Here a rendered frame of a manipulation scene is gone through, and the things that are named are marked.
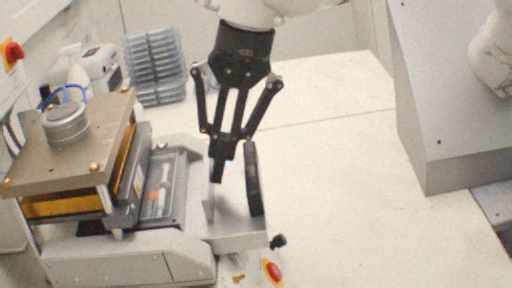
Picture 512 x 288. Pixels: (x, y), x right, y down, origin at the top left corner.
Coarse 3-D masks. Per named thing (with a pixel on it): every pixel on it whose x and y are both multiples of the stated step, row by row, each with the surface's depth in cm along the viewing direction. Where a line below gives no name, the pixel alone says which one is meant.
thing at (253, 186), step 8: (248, 144) 84; (248, 152) 82; (256, 152) 82; (248, 160) 80; (256, 160) 80; (248, 168) 78; (256, 168) 78; (248, 176) 76; (256, 176) 76; (248, 184) 74; (256, 184) 74; (248, 192) 72; (256, 192) 72; (248, 200) 73; (256, 200) 73; (256, 208) 73; (256, 216) 74
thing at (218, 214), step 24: (192, 168) 88; (240, 168) 86; (192, 192) 82; (216, 192) 81; (240, 192) 80; (192, 216) 76; (216, 216) 75; (240, 216) 75; (264, 216) 74; (216, 240) 71; (240, 240) 71; (264, 240) 72
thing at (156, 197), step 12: (156, 156) 86; (168, 156) 86; (156, 168) 83; (168, 168) 82; (156, 180) 80; (168, 180) 79; (144, 192) 77; (156, 192) 77; (168, 192) 76; (144, 204) 74; (156, 204) 74; (168, 204) 74; (144, 216) 72
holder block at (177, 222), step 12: (180, 156) 87; (180, 168) 84; (180, 180) 81; (180, 192) 78; (180, 204) 75; (180, 216) 73; (132, 228) 71; (144, 228) 71; (156, 228) 71; (180, 228) 71
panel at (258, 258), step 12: (252, 252) 87; (264, 252) 92; (276, 252) 98; (228, 264) 75; (252, 264) 84; (264, 264) 88; (276, 264) 94; (228, 276) 73; (240, 276) 73; (252, 276) 81; (264, 276) 85
